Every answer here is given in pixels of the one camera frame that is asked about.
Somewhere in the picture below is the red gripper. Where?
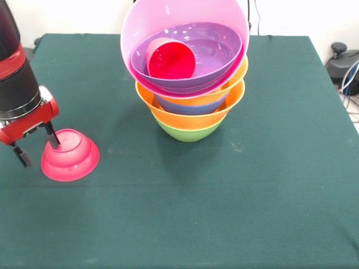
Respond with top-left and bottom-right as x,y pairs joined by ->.
0,96 -> 61,168

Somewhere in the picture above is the red bowl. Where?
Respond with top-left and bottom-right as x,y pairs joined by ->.
40,128 -> 101,183

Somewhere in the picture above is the blue bowl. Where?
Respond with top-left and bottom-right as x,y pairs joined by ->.
154,94 -> 229,116

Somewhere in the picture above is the red cup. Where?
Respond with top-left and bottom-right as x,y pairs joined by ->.
146,37 -> 197,81

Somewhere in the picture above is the orange bowl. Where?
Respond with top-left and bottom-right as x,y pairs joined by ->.
154,55 -> 250,106
135,78 -> 246,131

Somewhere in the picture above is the pink bowl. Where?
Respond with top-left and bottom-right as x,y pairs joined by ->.
119,0 -> 251,99

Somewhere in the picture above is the purple bowl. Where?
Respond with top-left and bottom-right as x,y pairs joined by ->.
130,21 -> 243,94

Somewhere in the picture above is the green bowl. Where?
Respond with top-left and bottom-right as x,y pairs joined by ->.
155,119 -> 222,143

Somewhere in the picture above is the dark green tablecloth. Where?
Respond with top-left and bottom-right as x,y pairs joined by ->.
0,33 -> 359,269

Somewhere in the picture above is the black wall cable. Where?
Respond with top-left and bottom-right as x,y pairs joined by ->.
246,0 -> 263,36

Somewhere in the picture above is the floor cable bundle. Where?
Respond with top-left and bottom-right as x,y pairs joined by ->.
338,60 -> 359,124

